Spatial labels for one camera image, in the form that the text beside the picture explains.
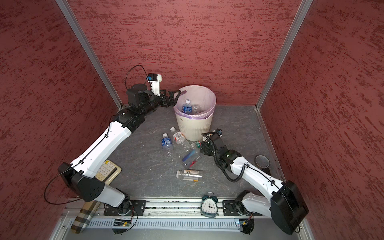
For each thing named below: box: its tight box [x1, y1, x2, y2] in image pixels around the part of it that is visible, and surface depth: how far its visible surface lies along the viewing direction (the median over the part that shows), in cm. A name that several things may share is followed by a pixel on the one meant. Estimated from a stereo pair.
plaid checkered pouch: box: [71, 200, 101, 234], surface depth 71 cm
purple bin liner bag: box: [173, 85, 217, 119], surface depth 94 cm
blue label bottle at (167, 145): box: [161, 133, 174, 158], surface depth 94 cm
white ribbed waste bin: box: [174, 85, 217, 141], surface depth 94 cm
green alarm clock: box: [200, 191, 220, 219], surface depth 73 cm
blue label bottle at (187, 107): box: [182, 99, 192, 115], surface depth 99 cm
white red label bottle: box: [170, 126, 193, 152], surface depth 97 cm
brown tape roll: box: [254, 154, 271, 169], surface depth 94 cm
